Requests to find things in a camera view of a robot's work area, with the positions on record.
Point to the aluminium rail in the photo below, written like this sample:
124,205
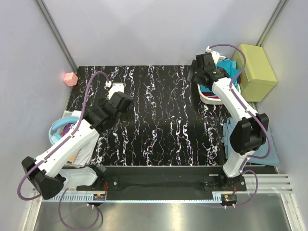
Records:
268,183

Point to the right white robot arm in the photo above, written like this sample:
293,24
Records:
251,127

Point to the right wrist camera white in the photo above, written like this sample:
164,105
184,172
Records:
215,54

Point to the folded grey-blue t shirt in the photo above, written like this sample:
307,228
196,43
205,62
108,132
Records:
271,160

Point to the red shirt in basket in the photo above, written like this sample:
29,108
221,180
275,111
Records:
207,92

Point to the stack of papers and books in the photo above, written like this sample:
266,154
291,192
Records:
83,156

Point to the light blue headphones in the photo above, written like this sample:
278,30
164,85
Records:
61,127

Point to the pink cube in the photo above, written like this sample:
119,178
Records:
70,79

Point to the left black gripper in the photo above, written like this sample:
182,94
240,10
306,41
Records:
125,106

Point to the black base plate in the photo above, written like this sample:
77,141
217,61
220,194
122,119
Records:
205,178

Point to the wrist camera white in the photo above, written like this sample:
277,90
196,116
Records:
215,54
114,87

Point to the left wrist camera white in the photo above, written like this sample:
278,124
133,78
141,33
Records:
114,87

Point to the green storage box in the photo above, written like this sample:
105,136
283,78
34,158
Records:
258,78

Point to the teal t shirt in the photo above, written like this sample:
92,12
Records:
229,66

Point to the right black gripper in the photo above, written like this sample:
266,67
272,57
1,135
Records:
194,70

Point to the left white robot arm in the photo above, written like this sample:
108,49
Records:
46,172

